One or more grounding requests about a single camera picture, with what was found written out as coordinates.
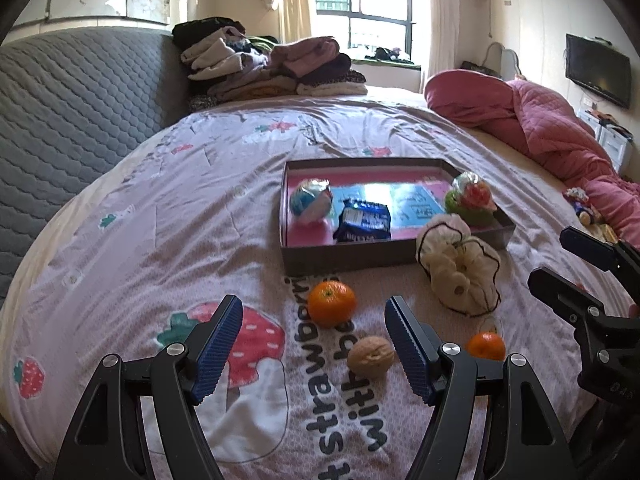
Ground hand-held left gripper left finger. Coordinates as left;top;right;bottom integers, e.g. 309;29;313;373
52;294;245;480

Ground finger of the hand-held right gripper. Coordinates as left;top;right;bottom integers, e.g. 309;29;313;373
560;226;632;273
528;266;608;333

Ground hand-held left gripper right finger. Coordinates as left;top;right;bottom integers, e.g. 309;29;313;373
384;295;581;480

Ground brown walnut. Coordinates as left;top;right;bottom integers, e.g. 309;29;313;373
346;336;396;379

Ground orange tangerine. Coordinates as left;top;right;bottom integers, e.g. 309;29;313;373
307;281;358;329
466;331;507;362

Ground cream scrunchie with black trim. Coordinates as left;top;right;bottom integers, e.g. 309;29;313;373
416;213;502;317

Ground green red toy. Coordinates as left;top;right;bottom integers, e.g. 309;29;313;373
444;187;497;226

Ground grey cardboard box tray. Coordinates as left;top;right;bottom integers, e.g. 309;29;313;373
278;157;517;277

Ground red candy bag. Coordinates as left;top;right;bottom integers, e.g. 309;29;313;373
451;171;493;211

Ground blue snack packet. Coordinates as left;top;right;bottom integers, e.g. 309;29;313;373
332;198;392;243

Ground blue white candy bag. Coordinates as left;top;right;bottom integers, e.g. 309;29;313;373
289;178;334;224

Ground small colourful toy figure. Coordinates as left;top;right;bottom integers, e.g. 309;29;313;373
562;187;603;226

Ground white storage drawers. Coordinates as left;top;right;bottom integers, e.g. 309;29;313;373
577;110;636;173

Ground pink quilt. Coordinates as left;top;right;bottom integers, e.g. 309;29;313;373
424;70;640;248

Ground strawberry printed bedsheet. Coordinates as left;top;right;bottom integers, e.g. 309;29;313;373
0;91;626;480

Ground black television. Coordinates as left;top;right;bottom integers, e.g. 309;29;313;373
565;33;632;110

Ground beige curtain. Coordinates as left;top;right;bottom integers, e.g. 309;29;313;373
427;0;461;93
277;0;313;46

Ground dark clothes on windowsill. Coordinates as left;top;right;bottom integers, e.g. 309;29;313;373
372;46;416;63

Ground grey quilted headboard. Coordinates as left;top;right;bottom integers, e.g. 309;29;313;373
0;26;191;306

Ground pile of folded clothes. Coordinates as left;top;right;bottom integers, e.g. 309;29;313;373
171;17;368;111

